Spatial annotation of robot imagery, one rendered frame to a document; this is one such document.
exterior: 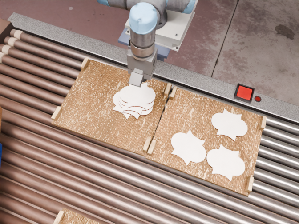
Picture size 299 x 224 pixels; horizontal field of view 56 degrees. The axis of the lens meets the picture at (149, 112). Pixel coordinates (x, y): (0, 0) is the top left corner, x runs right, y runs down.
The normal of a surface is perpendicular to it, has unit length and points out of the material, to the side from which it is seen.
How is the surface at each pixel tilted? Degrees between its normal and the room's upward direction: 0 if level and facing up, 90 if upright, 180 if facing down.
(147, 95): 0
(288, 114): 0
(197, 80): 0
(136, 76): 27
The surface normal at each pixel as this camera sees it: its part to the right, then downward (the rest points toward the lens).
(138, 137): 0.04, -0.45
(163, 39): -0.36, 0.83
